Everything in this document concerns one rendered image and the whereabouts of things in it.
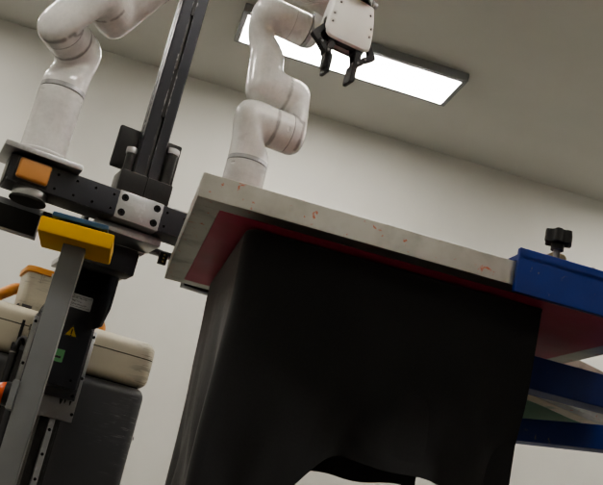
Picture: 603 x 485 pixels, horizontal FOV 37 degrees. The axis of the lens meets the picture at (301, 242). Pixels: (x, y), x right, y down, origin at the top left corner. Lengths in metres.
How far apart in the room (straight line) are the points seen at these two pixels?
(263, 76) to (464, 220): 3.94
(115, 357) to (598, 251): 4.45
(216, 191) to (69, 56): 0.79
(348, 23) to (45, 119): 0.65
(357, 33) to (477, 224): 4.28
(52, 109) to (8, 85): 3.84
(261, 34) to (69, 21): 0.52
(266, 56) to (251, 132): 0.23
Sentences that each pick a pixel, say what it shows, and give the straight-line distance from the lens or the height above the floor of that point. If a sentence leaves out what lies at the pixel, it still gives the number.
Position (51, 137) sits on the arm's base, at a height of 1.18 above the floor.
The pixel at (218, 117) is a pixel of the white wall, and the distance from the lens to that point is 5.77.
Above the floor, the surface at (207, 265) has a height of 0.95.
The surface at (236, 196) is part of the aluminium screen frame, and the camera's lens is 1.29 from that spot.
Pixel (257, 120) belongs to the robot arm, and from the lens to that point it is 2.10.
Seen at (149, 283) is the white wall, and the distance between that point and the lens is 5.43.
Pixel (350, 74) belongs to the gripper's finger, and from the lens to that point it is 1.80.
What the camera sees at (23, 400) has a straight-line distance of 1.63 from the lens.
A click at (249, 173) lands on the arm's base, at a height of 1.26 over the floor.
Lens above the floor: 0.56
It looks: 16 degrees up
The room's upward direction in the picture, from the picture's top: 13 degrees clockwise
